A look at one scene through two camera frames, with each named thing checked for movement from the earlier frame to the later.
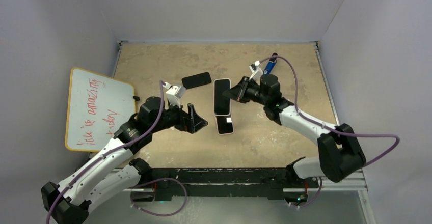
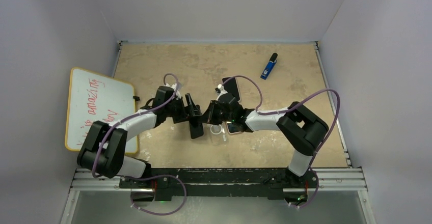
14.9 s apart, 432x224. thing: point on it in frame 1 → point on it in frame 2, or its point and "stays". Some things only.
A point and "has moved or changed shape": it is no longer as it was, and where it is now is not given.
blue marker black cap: (270, 64) stays
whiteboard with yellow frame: (97, 107) stays
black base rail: (157, 184) stays
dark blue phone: (221, 103) has moved or changed shape
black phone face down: (196, 80) has moved or changed shape
